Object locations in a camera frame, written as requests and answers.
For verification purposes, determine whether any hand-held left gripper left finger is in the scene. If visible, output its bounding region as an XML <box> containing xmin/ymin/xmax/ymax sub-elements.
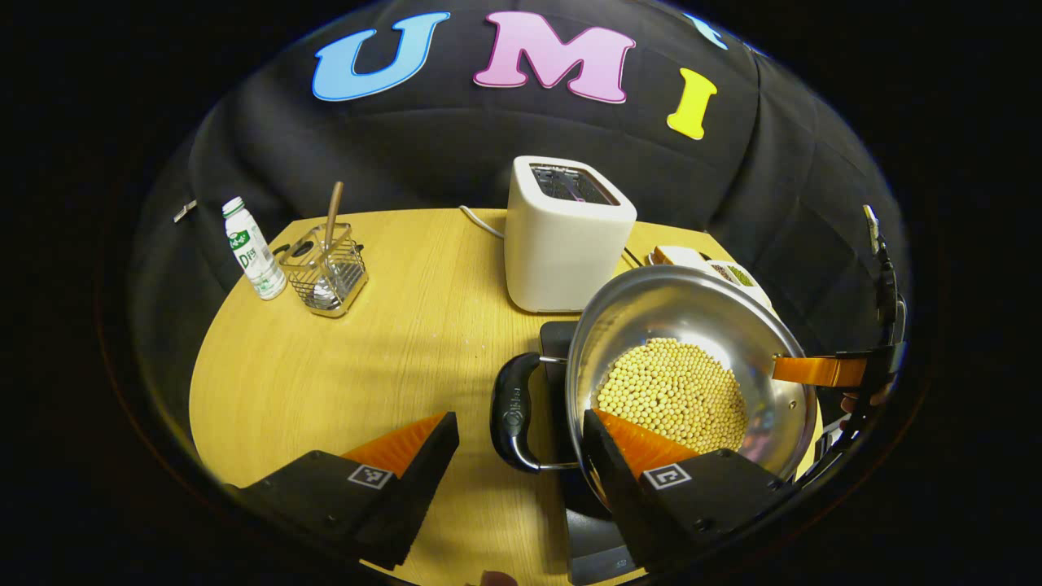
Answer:
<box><xmin>236</xmin><ymin>411</ymin><xmax>459</xmax><ymax>571</ymax></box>

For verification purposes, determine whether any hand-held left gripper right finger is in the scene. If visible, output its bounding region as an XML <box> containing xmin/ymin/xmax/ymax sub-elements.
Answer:
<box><xmin>582</xmin><ymin>409</ymin><xmax>795</xmax><ymax>571</ymax></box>

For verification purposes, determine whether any pile of soybeans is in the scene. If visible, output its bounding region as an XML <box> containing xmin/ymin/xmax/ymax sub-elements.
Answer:
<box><xmin>594</xmin><ymin>338</ymin><xmax>748</xmax><ymax>455</ymax></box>

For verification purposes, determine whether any steel pot with black handle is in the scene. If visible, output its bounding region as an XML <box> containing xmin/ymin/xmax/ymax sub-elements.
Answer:
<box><xmin>490</xmin><ymin>265</ymin><xmax>819</xmax><ymax>509</ymax></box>

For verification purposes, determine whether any small white plate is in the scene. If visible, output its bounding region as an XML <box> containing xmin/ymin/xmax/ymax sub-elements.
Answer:
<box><xmin>649</xmin><ymin>245</ymin><xmax>775</xmax><ymax>311</ymax></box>

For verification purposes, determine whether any sandwich with lettuce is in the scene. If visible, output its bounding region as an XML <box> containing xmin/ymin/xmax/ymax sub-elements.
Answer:
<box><xmin>651</xmin><ymin>245</ymin><xmax>762</xmax><ymax>290</ymax></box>

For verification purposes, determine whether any white toaster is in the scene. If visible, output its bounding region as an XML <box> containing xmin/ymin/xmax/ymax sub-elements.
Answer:
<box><xmin>505</xmin><ymin>155</ymin><xmax>638</xmax><ymax>314</ymax></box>

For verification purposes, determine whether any white plastic drink bottle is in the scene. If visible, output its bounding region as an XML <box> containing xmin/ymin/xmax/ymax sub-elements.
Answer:
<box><xmin>222</xmin><ymin>196</ymin><xmax>287</xmax><ymax>301</ymax></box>

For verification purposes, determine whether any wire mesh utensil basket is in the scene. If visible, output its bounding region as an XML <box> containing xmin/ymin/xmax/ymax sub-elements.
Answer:
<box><xmin>278</xmin><ymin>222</ymin><xmax>369</xmax><ymax>318</ymax></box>

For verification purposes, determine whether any white toaster cable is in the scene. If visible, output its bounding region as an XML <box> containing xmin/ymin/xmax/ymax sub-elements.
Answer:
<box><xmin>458</xmin><ymin>204</ymin><xmax>508</xmax><ymax>241</ymax></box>

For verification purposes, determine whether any wooden handled utensil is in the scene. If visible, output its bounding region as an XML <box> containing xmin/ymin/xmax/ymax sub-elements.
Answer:
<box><xmin>324</xmin><ymin>181</ymin><xmax>345</xmax><ymax>250</ymax></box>

